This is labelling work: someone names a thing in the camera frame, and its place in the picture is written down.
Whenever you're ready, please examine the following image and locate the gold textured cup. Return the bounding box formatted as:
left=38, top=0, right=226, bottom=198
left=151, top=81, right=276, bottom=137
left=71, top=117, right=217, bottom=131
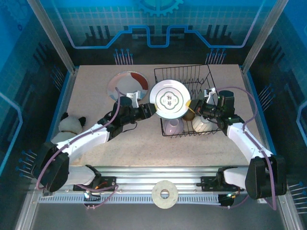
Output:
left=182, top=109, right=196, bottom=122

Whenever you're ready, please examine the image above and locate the grey tape ring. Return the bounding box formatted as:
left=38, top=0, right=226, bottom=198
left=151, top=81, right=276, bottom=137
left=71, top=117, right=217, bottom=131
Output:
left=151, top=180, right=179, bottom=210

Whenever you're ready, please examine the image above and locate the slotted grey cable duct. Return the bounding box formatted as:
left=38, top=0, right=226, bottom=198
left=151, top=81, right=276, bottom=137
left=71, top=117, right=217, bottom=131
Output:
left=38, top=193, right=220, bottom=205

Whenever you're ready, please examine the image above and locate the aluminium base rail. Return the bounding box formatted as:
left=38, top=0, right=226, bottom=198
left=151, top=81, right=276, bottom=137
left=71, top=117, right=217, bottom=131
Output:
left=91, top=166, right=226, bottom=193

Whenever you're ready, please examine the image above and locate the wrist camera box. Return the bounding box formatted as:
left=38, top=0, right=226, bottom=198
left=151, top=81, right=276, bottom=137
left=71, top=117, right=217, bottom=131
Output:
left=126, top=90, right=142, bottom=108
left=203, top=87, right=216, bottom=104

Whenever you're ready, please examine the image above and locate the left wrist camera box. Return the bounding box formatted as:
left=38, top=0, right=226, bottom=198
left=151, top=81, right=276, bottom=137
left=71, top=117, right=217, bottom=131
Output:
left=126, top=90, right=142, bottom=108

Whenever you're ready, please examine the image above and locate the red grey white plate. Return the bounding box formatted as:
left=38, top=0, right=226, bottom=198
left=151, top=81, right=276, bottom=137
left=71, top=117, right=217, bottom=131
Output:
left=107, top=70, right=149, bottom=101

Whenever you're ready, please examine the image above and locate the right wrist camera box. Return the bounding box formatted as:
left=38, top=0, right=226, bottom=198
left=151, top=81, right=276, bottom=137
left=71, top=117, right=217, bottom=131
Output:
left=203, top=87, right=216, bottom=104

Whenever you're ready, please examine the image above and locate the white black plush toy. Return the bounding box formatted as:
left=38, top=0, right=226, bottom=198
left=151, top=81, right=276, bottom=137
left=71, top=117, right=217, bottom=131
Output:
left=51, top=112, right=86, bottom=144

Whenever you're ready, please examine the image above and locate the white plate with green rim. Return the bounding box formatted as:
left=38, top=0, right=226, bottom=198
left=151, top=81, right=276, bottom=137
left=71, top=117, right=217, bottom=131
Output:
left=149, top=80, right=191, bottom=119

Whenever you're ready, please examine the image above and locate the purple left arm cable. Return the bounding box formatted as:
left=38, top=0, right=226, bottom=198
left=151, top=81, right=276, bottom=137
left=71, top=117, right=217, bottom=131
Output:
left=35, top=87, right=120, bottom=190

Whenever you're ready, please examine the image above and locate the white ribbed ceramic bowl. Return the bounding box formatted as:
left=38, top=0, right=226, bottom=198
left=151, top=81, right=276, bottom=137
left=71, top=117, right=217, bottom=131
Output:
left=191, top=115, right=215, bottom=133

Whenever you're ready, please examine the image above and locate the black wire dish rack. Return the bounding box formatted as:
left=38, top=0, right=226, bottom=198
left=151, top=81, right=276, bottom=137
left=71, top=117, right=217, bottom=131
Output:
left=153, top=64, right=227, bottom=138

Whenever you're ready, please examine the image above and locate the aluminium frame post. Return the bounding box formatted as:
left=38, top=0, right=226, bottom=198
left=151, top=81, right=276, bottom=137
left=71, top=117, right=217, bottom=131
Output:
left=241, top=0, right=290, bottom=74
left=26, top=0, right=79, bottom=74

